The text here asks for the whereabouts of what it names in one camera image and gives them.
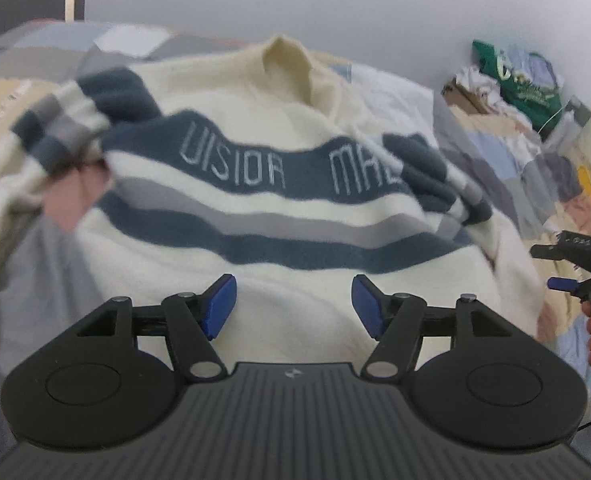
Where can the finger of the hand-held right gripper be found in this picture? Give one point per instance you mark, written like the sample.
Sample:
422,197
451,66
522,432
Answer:
565,283
575,247

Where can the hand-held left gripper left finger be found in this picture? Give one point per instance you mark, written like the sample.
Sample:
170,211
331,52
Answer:
219,305

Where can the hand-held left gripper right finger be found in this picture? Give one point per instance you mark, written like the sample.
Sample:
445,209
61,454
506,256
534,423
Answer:
368,305

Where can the cream sweater with blue stripes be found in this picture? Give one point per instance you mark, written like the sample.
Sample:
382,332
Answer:
285,220

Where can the pile of white clothes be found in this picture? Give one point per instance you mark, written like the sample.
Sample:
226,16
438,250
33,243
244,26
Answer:
478,85

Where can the grey cloth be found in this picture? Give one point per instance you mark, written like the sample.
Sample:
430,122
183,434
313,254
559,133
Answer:
550,175

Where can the white bottle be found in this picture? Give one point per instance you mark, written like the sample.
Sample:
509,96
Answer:
560,122

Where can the green bag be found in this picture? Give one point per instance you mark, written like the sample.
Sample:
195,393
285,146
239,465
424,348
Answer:
525,92

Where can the clear plastic bag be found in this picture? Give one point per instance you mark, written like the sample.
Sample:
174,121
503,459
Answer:
530,67

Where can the cardboard box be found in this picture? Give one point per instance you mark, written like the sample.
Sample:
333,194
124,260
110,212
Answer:
458,95

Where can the patchwork bed cover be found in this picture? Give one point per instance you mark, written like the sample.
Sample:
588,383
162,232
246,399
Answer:
50,50

